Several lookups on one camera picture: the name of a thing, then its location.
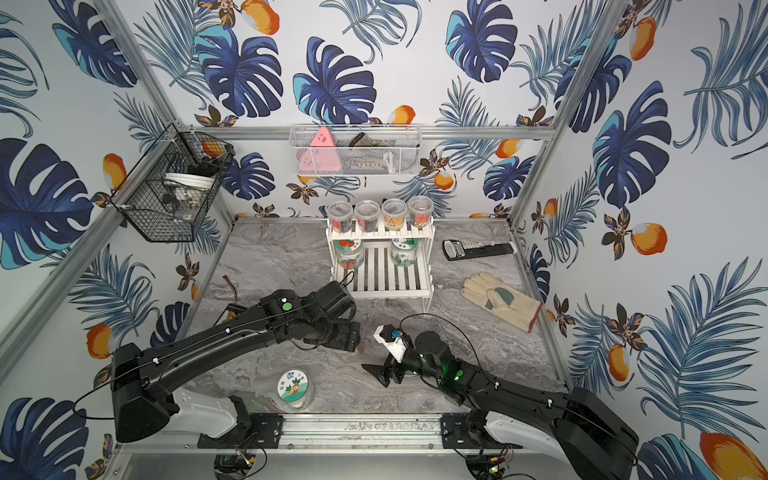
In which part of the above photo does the green tree lid jar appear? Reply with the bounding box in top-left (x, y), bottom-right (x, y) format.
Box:
top-left (390, 238), bottom-right (418, 268)

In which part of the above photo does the strawberry lid seed jar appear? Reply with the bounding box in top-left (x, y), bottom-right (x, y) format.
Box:
top-left (333, 239), bottom-right (365, 270)

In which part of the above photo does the clear lidless jar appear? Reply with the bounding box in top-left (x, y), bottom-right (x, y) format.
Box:
top-left (354, 200), bottom-right (380, 233)
top-left (326, 201), bottom-right (354, 234)

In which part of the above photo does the white slatted wooden shelf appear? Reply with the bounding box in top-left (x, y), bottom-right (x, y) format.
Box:
top-left (325, 218), bottom-right (435, 312)

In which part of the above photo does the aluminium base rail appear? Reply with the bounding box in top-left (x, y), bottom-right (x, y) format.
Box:
top-left (113, 412), bottom-right (607, 455)

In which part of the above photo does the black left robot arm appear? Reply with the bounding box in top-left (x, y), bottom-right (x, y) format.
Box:
top-left (111, 281), bottom-right (360, 448)

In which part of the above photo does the black remote control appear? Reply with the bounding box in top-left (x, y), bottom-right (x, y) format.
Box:
top-left (442, 239), bottom-right (517, 261)

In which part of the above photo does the clear wall-mounted tray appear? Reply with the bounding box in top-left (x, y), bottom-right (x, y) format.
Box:
top-left (289, 124), bottom-right (422, 177)

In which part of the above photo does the carrot lid seed jar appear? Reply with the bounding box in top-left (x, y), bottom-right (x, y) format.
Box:
top-left (277, 369), bottom-right (315, 409)

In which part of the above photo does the pink triangle object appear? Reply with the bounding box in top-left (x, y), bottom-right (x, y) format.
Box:
top-left (297, 127), bottom-right (342, 175)

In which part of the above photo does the black charging board with wires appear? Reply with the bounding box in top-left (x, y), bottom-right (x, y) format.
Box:
top-left (214, 275), bottom-right (246, 326)

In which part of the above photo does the beige work glove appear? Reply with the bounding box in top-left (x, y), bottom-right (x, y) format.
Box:
top-left (461, 272), bottom-right (542, 333)

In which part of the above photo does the black wire basket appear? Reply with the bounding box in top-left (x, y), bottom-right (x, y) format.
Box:
top-left (110, 124), bottom-right (234, 243)

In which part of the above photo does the white bowl in basket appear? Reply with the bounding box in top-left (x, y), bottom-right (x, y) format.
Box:
top-left (164, 173), bottom-right (214, 190)

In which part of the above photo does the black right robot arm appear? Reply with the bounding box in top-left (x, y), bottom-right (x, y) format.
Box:
top-left (363, 325), bottom-right (639, 479)

